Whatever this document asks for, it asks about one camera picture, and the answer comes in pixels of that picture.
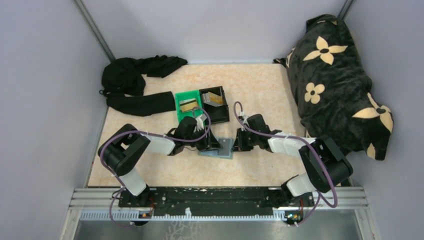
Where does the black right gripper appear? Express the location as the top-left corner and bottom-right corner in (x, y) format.
(231, 127), (259, 152)

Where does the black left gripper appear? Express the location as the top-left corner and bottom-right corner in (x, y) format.
(184, 125), (223, 152)

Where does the grey card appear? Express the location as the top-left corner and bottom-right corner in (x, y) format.
(217, 137), (233, 159)

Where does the sage green card holder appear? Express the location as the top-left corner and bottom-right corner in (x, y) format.
(198, 149), (233, 160)

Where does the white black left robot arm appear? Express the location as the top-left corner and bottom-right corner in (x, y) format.
(97, 114), (222, 208)

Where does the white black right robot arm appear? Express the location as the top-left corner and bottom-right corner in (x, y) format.
(232, 114), (353, 206)

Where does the card stack in green bin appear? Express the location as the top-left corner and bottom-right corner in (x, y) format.
(179, 98), (199, 113)

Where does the gold credit card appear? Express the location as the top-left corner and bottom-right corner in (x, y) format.
(209, 92), (223, 104)

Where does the green plastic bin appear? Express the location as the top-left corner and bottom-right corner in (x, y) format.
(175, 90), (204, 122)

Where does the black plastic bin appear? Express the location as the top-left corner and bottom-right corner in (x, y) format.
(199, 86), (230, 124)

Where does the black cloth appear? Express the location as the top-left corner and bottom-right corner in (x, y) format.
(99, 55), (188, 117)

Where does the black floral blanket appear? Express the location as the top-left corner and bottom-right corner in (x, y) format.
(274, 14), (394, 161)

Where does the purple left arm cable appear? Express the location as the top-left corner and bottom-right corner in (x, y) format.
(99, 106), (212, 229)

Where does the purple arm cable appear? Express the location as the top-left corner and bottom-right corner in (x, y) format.
(233, 100), (339, 227)
(99, 106), (212, 229)

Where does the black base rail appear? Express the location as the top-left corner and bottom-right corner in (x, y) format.
(118, 186), (315, 217)

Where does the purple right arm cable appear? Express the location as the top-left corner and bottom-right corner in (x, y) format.
(233, 100), (339, 227)

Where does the aluminium frame rail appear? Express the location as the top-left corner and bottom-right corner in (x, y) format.
(69, 186), (368, 222)

